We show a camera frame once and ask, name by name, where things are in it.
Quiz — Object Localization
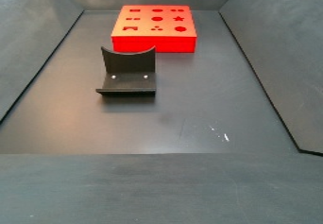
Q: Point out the black curved holder bracket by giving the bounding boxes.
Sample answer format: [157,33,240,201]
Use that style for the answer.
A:
[95,47,156,95]

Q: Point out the red shape sorter box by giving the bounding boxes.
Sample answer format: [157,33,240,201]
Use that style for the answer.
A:
[110,5,196,53]

